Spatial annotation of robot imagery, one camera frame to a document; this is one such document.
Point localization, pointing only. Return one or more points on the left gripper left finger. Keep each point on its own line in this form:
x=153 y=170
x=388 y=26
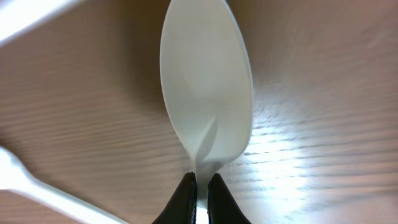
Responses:
x=181 y=208

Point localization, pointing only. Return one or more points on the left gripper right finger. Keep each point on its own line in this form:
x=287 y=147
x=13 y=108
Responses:
x=222 y=207

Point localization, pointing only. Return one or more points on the white plastic spoon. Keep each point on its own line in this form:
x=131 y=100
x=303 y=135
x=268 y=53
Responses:
x=21 y=16
x=17 y=179
x=207 y=87

